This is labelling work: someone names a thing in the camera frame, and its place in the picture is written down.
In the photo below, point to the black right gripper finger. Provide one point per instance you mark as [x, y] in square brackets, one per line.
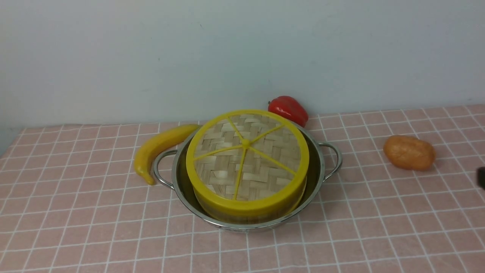
[481, 177]

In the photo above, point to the yellow-rimmed bamboo steamer basket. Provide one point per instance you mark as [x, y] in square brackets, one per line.
[253, 202]

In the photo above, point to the yellow-rimmed bamboo steamer lid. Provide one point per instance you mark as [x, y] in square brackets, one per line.
[251, 145]

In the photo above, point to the stainless steel pot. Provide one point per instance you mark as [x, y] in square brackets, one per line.
[183, 188]

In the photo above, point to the orange-brown potato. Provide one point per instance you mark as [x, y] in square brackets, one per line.
[410, 153]

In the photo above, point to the red bell pepper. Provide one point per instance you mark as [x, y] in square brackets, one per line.
[289, 108]

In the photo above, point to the yellow banana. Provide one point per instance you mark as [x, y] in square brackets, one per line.
[148, 152]

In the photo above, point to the pink checkered tablecloth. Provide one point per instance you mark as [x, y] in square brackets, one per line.
[71, 203]

